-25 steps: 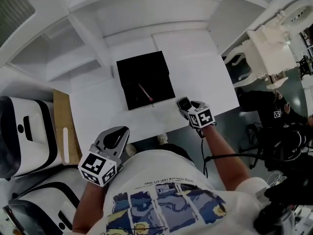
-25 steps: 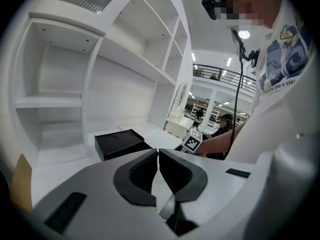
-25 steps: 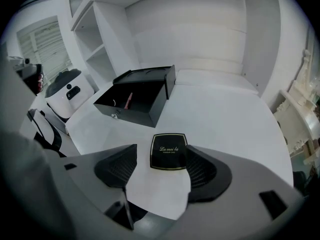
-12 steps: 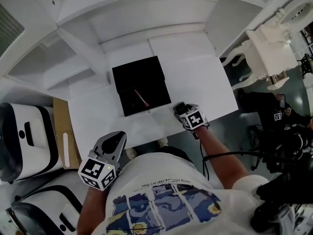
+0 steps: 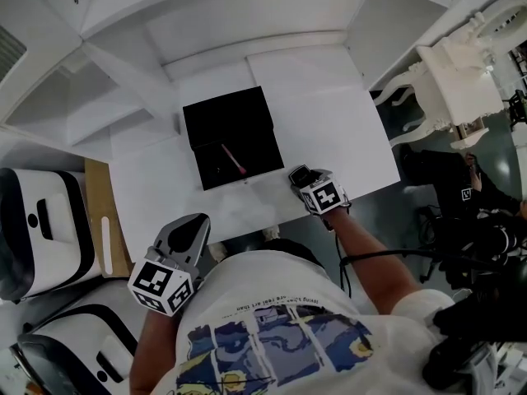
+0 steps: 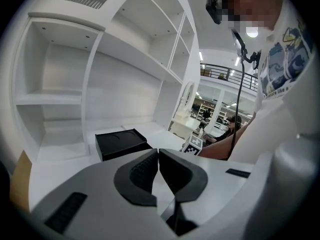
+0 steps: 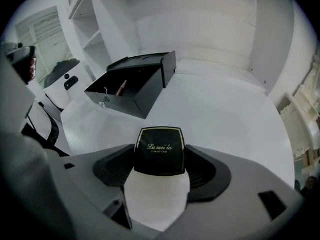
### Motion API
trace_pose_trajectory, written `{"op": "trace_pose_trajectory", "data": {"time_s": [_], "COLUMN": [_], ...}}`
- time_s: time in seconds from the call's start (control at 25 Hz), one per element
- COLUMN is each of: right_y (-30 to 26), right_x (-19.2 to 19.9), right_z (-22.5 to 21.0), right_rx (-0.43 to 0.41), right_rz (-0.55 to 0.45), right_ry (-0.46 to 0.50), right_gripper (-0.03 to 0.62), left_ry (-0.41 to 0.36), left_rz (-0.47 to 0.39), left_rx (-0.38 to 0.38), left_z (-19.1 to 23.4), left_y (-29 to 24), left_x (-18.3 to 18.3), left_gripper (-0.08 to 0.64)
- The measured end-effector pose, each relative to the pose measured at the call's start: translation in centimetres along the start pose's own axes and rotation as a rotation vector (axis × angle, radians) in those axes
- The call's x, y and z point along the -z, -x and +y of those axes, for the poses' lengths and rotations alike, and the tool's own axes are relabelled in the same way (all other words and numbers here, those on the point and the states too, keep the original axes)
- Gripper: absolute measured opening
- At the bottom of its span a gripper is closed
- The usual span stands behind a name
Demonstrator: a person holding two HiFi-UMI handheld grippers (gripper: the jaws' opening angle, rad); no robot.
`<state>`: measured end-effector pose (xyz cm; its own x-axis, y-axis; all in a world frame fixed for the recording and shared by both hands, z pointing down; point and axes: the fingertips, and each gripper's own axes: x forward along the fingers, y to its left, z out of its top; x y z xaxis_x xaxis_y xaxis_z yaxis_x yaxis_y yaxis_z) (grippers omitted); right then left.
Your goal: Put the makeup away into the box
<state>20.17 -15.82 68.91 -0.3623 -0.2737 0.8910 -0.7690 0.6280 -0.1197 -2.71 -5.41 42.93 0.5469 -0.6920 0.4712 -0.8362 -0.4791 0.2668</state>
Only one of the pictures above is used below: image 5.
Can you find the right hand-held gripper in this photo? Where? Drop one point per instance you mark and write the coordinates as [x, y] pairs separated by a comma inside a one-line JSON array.
[[325, 198]]

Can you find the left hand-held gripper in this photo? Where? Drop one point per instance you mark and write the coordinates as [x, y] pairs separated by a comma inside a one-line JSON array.
[[158, 286]]

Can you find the small black device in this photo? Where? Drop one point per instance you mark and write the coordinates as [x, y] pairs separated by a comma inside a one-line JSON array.
[[299, 174]]

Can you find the red pen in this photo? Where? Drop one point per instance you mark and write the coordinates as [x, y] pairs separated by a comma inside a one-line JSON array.
[[234, 159]]

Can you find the black box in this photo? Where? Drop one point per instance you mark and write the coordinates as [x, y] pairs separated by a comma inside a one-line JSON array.
[[230, 117]]

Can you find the person's right forearm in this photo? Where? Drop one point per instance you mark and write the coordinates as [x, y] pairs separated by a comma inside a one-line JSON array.
[[370, 261]]

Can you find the person's left forearm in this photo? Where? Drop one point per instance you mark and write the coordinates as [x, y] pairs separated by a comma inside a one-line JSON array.
[[154, 352]]

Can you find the white table top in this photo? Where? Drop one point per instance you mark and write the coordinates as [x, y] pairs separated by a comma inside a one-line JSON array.
[[329, 117]]

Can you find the brown cardboard box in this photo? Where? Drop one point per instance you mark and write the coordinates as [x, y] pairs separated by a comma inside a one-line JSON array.
[[96, 204]]

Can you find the person's left white shoe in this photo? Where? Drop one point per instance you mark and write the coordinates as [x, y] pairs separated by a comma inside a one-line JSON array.
[[217, 251]]

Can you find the person's white shoe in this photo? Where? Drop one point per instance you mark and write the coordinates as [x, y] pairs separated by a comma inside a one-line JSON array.
[[217, 251], [271, 233]]

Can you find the person's right white shoe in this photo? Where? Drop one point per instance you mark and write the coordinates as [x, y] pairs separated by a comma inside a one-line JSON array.
[[271, 233]]

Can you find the person's black trousers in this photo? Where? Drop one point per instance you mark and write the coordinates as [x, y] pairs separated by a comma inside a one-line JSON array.
[[288, 251]]

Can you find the lower white black robot shell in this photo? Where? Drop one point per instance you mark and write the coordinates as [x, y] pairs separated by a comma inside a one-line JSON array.
[[74, 344]]

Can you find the white black robot shell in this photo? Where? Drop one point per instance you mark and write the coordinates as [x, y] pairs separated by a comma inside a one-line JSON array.
[[74, 344], [24, 229]]

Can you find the upper white black robot shell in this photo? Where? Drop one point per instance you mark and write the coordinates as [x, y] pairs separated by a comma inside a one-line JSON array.
[[24, 229]]

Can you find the white vanity table with mirror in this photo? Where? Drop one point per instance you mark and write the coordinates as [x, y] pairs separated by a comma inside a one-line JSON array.
[[457, 76]]

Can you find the white shelf hutch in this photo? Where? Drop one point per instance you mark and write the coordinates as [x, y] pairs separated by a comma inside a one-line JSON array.
[[206, 19]]

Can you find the black gooseneck mount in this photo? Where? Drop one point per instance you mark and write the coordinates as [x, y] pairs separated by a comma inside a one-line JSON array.
[[411, 253]]

